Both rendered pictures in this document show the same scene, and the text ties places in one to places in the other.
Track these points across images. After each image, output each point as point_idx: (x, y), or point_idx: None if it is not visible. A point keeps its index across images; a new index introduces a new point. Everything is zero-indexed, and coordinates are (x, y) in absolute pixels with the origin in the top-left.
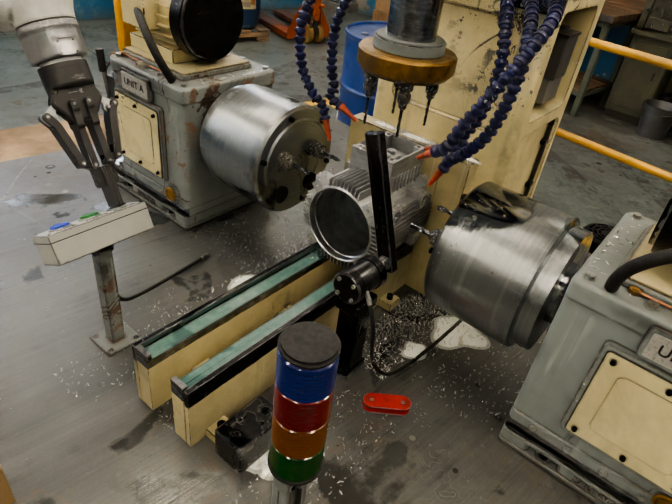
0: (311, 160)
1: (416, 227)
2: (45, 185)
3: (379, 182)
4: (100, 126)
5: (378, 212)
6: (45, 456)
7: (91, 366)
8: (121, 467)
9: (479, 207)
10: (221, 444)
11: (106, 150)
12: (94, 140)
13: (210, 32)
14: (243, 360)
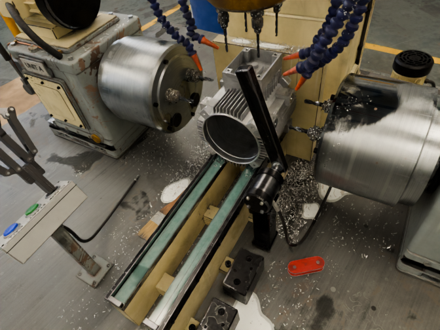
0: (190, 84)
1: (294, 128)
2: (8, 153)
3: (258, 109)
4: (8, 135)
5: (263, 131)
6: None
7: (84, 300)
8: None
9: (350, 106)
10: None
11: (22, 152)
12: (9, 147)
13: (75, 4)
14: (193, 282)
